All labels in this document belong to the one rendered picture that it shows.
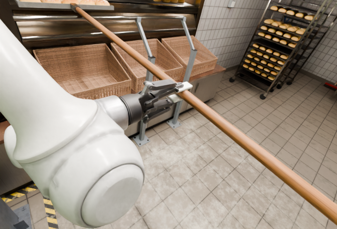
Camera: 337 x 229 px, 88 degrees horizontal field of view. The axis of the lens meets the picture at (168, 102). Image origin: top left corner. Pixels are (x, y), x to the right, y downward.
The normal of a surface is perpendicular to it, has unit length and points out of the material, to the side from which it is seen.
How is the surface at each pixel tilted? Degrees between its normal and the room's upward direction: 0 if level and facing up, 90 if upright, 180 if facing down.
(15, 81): 49
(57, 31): 70
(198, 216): 0
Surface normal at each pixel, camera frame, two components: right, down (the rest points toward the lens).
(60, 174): -0.54, -0.43
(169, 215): 0.18, -0.78
